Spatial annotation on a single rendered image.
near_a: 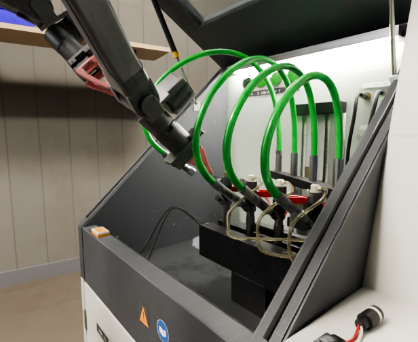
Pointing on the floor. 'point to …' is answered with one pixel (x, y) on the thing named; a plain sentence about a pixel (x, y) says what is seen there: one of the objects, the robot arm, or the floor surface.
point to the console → (410, 175)
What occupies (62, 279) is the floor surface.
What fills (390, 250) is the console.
